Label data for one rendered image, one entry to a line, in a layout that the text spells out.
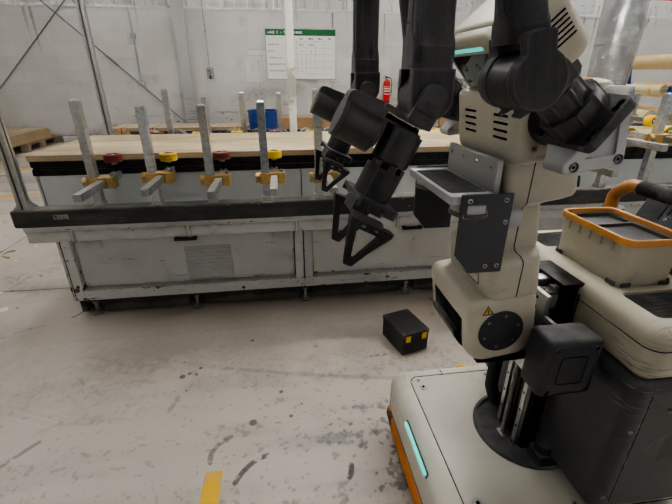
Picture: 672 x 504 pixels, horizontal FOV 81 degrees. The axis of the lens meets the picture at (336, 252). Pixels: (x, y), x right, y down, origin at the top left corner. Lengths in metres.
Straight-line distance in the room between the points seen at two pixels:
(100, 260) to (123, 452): 1.11
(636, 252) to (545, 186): 0.27
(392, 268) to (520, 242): 1.58
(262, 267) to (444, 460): 1.49
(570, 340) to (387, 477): 0.85
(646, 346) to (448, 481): 0.58
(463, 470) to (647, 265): 0.68
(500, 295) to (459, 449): 0.54
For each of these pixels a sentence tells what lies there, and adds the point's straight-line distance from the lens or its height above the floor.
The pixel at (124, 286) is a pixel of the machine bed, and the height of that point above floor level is 0.17.
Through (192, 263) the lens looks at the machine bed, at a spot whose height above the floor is 0.28.
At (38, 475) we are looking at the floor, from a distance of 1.84.
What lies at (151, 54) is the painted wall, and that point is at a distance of 9.32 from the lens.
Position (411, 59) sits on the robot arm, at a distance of 0.57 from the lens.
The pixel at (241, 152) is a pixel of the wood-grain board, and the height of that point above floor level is 0.89.
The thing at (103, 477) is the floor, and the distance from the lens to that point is 1.72.
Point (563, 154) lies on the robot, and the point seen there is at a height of 1.13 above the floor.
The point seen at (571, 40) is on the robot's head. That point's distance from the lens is 0.83.
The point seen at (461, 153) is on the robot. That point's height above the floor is 1.09.
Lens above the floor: 1.24
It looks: 24 degrees down
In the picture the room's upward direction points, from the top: straight up
